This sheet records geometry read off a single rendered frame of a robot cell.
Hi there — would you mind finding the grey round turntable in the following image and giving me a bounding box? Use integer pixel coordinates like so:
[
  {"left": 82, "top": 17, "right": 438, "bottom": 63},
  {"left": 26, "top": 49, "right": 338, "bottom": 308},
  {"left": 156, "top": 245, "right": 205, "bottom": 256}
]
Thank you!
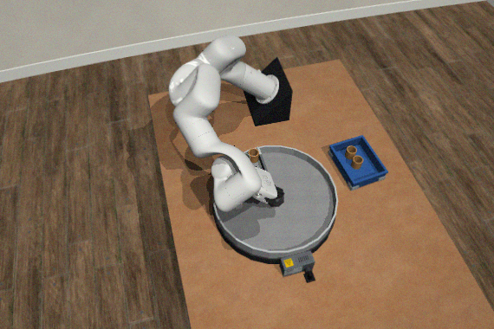
[{"left": 212, "top": 145, "right": 338, "bottom": 283}]

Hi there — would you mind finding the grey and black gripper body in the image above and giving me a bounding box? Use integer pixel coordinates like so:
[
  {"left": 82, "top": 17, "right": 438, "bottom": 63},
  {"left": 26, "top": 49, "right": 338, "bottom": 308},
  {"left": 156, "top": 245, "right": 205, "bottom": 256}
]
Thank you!
[{"left": 252, "top": 166, "right": 277, "bottom": 203}]

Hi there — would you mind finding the bronze bushing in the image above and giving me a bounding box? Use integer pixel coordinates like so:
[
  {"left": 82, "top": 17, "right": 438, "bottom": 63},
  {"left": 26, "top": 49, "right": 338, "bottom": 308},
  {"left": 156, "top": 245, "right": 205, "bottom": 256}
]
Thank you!
[
  {"left": 351, "top": 155, "right": 363, "bottom": 170},
  {"left": 345, "top": 145, "right": 357, "bottom": 159},
  {"left": 249, "top": 148, "right": 259, "bottom": 163}
]

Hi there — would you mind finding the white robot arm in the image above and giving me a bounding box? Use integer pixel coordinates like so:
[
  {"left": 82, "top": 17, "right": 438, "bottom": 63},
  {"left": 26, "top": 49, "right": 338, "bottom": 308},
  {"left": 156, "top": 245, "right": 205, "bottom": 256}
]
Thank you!
[{"left": 168, "top": 35, "right": 279, "bottom": 212}]

